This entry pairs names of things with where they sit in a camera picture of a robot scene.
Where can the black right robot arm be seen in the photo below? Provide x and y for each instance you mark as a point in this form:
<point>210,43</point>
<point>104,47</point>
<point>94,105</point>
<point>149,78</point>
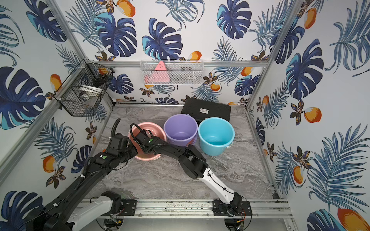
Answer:
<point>195,166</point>

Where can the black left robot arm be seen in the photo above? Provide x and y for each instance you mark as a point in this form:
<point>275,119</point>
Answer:
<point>55,215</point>

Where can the turquoise plastic bucket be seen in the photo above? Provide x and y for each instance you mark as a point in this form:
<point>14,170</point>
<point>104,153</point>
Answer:
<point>216,135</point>

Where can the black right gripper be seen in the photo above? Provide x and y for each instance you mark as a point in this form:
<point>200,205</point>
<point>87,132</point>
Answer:
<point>143,149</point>

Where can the white wire shelf basket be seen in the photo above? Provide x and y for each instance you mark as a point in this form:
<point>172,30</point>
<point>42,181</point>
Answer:
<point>181,72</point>

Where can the pink plastic bucket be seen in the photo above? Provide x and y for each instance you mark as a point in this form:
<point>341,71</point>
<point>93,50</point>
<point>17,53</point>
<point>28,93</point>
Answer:
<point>150,128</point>

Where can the pink triangular object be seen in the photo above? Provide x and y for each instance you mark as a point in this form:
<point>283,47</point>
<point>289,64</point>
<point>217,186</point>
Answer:
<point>160,74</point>

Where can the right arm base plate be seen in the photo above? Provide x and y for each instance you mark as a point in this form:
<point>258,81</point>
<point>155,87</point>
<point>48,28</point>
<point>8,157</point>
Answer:
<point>231,210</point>

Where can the purple plastic bucket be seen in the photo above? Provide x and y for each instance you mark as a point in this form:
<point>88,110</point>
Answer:
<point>181,130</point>

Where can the black wire basket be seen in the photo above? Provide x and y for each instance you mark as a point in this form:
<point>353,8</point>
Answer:
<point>83,90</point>

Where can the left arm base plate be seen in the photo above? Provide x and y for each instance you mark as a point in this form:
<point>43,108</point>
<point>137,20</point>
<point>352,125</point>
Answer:
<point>123,207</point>

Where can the black plastic tool case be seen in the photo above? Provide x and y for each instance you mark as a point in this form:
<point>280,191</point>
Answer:
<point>201,110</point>

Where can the aluminium front rail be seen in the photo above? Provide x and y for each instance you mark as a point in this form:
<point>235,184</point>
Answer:
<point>202,208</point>

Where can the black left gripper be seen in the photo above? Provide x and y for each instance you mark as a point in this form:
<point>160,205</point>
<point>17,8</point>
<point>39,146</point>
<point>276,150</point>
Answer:
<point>119,139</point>

